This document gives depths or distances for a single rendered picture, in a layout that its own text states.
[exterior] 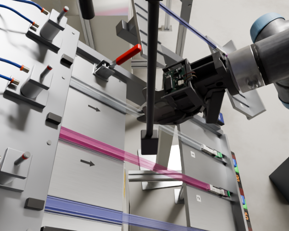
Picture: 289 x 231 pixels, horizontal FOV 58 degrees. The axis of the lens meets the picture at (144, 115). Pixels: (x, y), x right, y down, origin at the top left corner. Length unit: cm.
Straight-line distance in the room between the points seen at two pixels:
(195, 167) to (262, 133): 118
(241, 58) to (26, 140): 34
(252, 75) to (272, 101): 154
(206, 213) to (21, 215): 43
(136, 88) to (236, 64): 26
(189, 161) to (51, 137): 39
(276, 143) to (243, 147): 21
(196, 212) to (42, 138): 39
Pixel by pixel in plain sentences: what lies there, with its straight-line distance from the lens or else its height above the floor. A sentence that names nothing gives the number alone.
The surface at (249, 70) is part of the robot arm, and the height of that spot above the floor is 111.
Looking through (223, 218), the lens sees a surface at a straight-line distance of 70.
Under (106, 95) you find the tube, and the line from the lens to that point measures 52.
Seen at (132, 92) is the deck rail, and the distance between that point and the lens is 63.
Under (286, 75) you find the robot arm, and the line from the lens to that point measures 48.
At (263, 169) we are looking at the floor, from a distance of 169.
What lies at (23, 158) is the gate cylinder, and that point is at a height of 121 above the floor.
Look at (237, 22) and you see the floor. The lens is 257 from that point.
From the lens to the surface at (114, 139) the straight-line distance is 50.
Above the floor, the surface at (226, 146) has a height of 73.
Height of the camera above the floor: 142
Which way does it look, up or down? 55 degrees down
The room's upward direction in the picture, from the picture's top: straight up
